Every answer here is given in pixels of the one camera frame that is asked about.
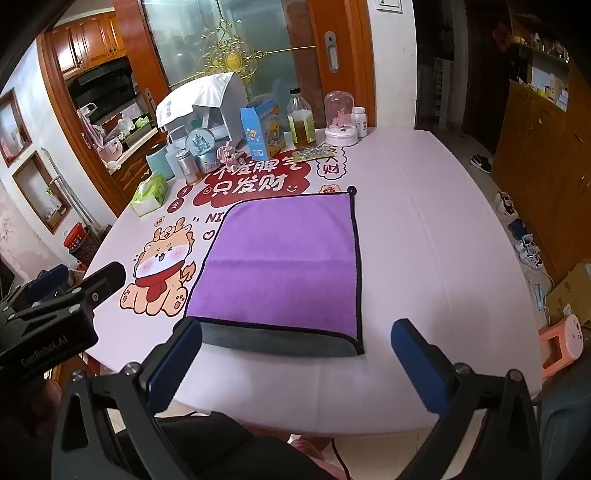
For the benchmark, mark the wooden wall niche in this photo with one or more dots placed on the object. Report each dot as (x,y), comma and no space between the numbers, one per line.
(41,191)

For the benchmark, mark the black range hood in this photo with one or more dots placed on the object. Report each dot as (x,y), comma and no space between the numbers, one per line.
(104,83)

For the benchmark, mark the pink flower toy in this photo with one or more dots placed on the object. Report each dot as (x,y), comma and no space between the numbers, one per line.
(229,154)

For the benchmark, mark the clear bottle of yellow oil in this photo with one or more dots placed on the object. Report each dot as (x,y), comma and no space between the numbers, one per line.
(301,124)

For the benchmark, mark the pink plastic stool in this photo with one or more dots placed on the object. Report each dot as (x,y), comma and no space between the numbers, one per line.
(570,333)

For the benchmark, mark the wooden cabinet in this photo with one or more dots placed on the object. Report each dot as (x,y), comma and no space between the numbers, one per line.
(540,152)

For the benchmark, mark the glass dome with pink flowers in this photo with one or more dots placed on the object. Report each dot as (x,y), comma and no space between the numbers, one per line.
(340,117)

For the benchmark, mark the framed wall picture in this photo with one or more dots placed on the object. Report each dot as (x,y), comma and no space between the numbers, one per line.
(13,127)

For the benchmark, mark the green tissue pack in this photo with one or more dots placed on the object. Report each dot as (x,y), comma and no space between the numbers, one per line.
(148,194)

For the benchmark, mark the blue carton box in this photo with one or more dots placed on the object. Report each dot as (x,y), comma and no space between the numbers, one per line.
(263,129)

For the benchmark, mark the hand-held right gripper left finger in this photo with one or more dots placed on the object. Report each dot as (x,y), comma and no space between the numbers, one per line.
(174,364)

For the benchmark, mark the white sneakers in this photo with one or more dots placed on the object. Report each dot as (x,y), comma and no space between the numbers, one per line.
(530,251)

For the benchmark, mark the small metal can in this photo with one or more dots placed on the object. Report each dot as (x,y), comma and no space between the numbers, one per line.
(188,166)

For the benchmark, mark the blue shoe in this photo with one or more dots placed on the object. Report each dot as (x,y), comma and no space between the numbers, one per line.
(518,227)

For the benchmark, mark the cardboard box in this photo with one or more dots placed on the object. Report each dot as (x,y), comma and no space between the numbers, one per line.
(575,286)

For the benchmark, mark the wooden kitchen cabinets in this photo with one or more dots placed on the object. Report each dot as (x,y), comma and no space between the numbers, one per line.
(85,44)

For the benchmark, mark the teal container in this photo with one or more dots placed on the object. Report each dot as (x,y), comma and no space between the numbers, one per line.
(156,162)

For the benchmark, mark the white plastic bottle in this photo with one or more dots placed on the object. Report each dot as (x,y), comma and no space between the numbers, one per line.
(171,157)

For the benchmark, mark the white appliance with cloth cover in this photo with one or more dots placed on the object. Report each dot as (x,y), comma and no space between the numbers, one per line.
(203,92)

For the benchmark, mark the purple towel with grey back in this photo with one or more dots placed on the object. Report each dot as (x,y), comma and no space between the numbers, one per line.
(281,258)

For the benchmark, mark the black and white shoe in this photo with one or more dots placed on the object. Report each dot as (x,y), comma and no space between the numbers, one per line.
(505,202)

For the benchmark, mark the white pill bottle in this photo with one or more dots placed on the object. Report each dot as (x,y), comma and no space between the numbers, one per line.
(360,122)

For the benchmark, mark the snow globe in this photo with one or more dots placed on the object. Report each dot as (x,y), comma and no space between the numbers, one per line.
(201,143)

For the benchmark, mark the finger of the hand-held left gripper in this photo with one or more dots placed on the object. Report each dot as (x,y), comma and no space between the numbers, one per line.
(48,279)
(99,281)

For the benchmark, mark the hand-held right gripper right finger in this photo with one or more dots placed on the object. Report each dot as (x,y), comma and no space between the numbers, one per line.
(415,369)

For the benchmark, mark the person's dark pants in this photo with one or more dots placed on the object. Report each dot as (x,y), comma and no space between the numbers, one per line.
(207,443)

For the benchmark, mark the pill blister pack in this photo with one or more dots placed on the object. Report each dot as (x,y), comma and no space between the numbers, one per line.
(314,153)

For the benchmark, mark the black sneaker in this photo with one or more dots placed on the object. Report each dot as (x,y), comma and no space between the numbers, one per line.
(481,162)

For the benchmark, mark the wooden framed glass door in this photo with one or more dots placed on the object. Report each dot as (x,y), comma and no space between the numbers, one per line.
(194,32)

